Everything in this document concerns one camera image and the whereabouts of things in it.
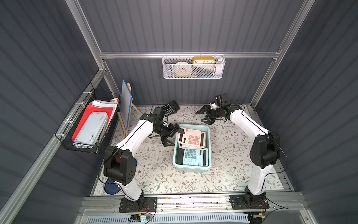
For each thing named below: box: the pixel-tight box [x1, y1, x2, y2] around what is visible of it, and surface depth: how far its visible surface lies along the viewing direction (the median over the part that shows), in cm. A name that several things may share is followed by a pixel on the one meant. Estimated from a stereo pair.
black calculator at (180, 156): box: [175, 147, 185, 165], surface depth 84 cm
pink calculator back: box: [177, 126, 202, 147], surface depth 88 cm
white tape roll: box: [173, 61, 193, 76], surface depth 86 cm
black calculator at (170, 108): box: [160, 100, 180, 117], surface depth 118 cm
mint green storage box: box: [172, 124, 213, 174], surface depth 85 cm
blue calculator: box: [182, 147, 209, 167], surface depth 81 cm
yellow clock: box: [192, 56, 216, 64], surface depth 89 cm
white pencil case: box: [72, 111, 109, 148], surface depth 68 cm
